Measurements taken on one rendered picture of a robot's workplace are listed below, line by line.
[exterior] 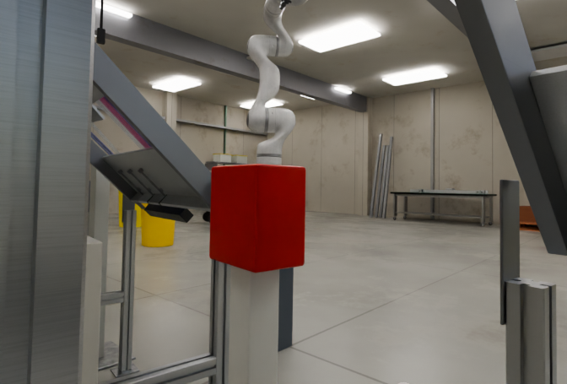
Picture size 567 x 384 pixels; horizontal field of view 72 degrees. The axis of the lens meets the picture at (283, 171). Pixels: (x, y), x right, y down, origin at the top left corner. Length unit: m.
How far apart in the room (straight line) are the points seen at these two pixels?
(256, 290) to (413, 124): 10.18
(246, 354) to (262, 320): 0.05
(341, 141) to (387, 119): 1.57
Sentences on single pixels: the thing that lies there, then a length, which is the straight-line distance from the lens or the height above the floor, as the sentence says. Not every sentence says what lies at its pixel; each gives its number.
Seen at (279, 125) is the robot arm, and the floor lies 1.03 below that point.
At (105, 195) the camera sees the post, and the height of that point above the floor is 0.70.
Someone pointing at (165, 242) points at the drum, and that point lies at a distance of 4.98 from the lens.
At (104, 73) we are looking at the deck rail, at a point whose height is 0.99.
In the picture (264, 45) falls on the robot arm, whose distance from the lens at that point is 2.00.
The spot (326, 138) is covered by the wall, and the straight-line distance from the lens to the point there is 12.05.
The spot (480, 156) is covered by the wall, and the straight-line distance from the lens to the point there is 10.08.
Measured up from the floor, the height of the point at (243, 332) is 0.52.
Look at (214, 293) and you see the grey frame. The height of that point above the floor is 0.47.
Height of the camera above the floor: 0.75
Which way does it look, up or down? 2 degrees up
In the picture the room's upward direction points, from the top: 1 degrees clockwise
